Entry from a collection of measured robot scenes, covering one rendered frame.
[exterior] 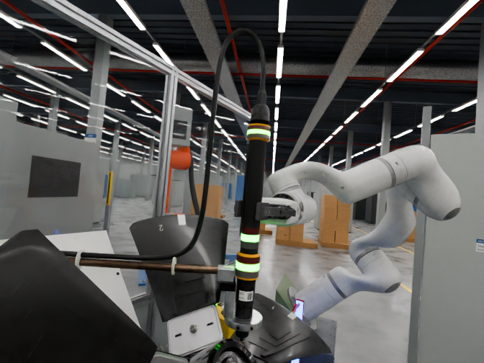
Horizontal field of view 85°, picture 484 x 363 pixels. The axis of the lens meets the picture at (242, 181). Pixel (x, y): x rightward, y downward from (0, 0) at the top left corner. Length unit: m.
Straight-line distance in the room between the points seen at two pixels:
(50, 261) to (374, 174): 0.69
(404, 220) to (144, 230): 0.82
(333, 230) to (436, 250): 6.62
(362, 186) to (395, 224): 0.33
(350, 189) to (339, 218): 8.00
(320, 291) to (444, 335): 1.31
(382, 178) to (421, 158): 0.12
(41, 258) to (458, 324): 2.29
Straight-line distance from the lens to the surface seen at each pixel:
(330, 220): 8.69
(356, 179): 0.74
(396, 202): 1.04
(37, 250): 0.39
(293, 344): 0.68
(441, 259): 2.27
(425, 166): 0.85
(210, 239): 0.62
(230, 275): 0.51
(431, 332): 2.39
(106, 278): 0.75
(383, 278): 1.17
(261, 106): 0.51
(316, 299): 1.23
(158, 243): 0.61
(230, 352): 0.49
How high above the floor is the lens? 1.50
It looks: 2 degrees up
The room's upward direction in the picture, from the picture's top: 5 degrees clockwise
